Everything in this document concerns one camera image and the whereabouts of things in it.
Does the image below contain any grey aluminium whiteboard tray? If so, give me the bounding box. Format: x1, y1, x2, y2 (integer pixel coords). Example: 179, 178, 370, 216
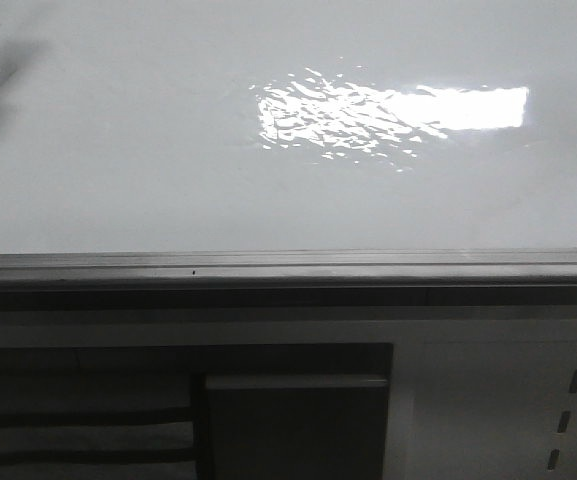
0, 249, 577, 311

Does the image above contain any white perforated metal panel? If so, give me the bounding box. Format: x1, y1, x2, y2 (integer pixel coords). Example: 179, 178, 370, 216
390, 329, 577, 480

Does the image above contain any white glossy whiteboard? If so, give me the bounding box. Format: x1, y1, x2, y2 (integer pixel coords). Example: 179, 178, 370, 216
0, 1, 577, 253

